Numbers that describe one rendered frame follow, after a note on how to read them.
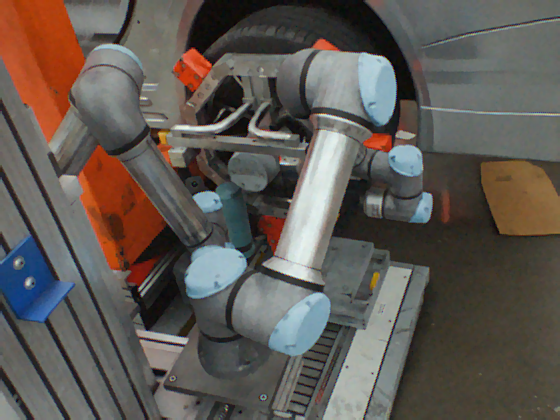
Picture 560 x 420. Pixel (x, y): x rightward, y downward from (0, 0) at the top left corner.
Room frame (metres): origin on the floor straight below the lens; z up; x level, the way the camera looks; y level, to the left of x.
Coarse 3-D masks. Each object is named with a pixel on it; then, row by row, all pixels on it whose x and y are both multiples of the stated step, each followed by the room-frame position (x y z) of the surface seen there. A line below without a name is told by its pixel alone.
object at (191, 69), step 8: (192, 48) 1.71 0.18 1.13; (184, 56) 1.66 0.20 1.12; (192, 56) 1.68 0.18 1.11; (200, 56) 1.69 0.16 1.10; (176, 64) 1.66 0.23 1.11; (184, 64) 1.64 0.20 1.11; (192, 64) 1.65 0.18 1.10; (200, 64) 1.66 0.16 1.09; (208, 64) 1.68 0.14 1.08; (176, 72) 1.66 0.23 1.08; (184, 72) 1.65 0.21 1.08; (192, 72) 1.64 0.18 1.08; (200, 72) 1.63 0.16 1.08; (208, 72) 1.65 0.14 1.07; (184, 80) 1.65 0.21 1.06; (192, 80) 1.64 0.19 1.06; (200, 80) 1.63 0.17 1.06; (192, 88) 1.64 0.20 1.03
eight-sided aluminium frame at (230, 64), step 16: (224, 64) 1.58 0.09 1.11; (240, 64) 1.56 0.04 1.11; (256, 64) 1.53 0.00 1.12; (272, 64) 1.51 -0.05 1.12; (208, 80) 1.61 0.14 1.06; (192, 96) 1.65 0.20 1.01; (208, 96) 1.62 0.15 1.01; (192, 112) 1.65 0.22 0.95; (208, 160) 1.66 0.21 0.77; (208, 176) 1.66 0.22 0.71; (224, 176) 1.64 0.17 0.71; (352, 176) 1.41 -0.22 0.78; (256, 192) 1.64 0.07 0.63; (256, 208) 1.58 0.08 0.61; (272, 208) 1.55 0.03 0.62; (288, 208) 1.53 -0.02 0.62
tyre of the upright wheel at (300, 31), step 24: (240, 24) 1.76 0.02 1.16; (264, 24) 1.65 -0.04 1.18; (288, 24) 1.64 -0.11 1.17; (312, 24) 1.65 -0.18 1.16; (336, 24) 1.67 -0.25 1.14; (216, 48) 1.69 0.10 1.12; (240, 48) 1.65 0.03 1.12; (264, 48) 1.61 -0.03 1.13; (288, 48) 1.58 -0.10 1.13; (360, 48) 1.61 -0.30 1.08; (264, 192) 1.66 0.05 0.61
